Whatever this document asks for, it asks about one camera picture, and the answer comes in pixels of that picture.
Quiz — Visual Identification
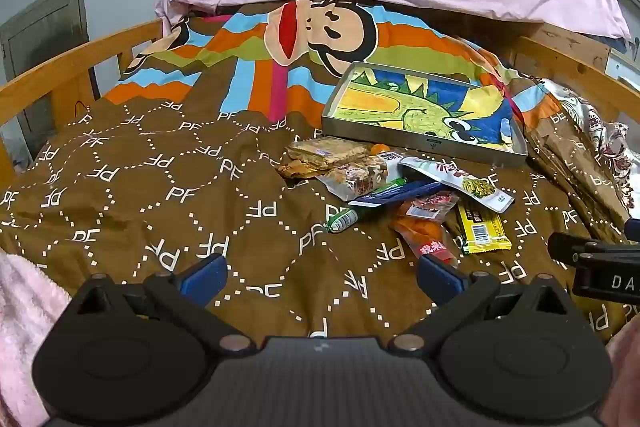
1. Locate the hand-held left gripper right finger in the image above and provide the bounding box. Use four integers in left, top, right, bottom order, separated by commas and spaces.
392, 254, 576, 353

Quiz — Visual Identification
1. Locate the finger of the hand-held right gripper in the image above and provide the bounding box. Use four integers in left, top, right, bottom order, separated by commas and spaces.
547, 232, 640, 265

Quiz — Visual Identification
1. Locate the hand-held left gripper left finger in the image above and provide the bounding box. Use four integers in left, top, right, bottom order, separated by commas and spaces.
70, 253, 256, 354

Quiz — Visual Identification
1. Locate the orange snack packet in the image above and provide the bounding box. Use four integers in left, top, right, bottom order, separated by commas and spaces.
390, 212, 460, 268

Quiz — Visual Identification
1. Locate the yellow green snack packet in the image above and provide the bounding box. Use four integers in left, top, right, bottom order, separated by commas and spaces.
456, 197, 513, 255

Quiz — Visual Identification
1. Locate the small red snack packet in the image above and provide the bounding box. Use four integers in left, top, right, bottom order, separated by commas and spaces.
404, 191, 460, 223

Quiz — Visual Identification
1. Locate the long blue packet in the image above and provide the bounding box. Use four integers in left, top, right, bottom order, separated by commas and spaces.
348, 179, 458, 208

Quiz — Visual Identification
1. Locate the white pouch with vegetable picture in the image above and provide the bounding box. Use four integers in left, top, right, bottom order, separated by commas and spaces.
398, 157, 516, 214

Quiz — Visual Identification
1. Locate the green sausage stick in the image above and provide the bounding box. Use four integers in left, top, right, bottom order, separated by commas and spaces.
325, 206, 361, 234

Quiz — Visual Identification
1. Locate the mixed nuts packet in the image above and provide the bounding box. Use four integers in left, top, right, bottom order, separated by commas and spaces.
317, 152, 408, 202

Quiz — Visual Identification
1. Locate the golden foil packet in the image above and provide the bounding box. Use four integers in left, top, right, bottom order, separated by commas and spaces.
276, 159, 321, 180

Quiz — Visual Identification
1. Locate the oat cracker packet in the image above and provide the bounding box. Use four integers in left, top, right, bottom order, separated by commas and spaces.
285, 136, 371, 171

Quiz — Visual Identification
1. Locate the metal tray with dinosaur print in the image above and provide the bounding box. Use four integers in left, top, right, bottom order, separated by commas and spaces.
321, 61, 529, 168

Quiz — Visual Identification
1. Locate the person's pink clothing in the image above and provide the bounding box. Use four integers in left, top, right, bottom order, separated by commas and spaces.
605, 317, 640, 427

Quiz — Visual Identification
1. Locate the floral cloth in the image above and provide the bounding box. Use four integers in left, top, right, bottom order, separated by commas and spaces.
545, 79, 638, 180

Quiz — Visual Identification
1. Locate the brown cartoon printed blanket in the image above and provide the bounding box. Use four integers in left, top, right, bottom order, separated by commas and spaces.
0, 0, 640, 343

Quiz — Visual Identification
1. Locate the pink fluffy blanket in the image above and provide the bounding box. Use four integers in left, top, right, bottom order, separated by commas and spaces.
0, 252, 71, 427

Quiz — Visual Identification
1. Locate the grey door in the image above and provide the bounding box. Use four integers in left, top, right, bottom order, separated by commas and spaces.
0, 0, 91, 158

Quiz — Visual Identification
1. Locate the wooden bed frame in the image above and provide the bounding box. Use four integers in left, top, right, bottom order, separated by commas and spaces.
0, 18, 640, 178

